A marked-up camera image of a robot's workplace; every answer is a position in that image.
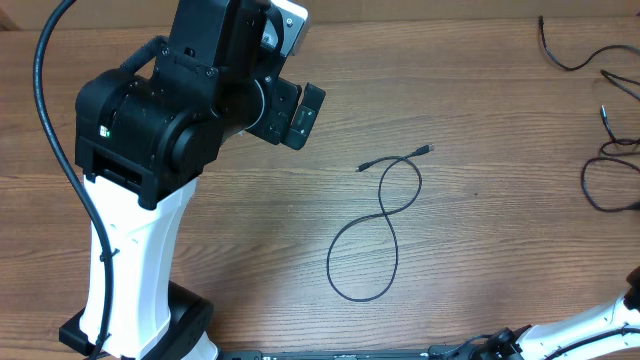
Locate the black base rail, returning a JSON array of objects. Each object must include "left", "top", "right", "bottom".
[{"left": 218, "top": 344, "right": 481, "bottom": 360}]

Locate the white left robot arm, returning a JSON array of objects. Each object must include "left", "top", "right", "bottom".
[{"left": 59, "top": 0, "right": 325, "bottom": 359}]

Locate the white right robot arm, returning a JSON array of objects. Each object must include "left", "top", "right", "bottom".
[{"left": 470, "top": 270, "right": 639, "bottom": 360}]

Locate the thin black cable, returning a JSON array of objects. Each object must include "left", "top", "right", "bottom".
[{"left": 579, "top": 137, "right": 640, "bottom": 214}]

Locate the black cable with white plug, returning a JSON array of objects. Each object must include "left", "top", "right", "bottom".
[{"left": 537, "top": 14, "right": 640, "bottom": 144}]

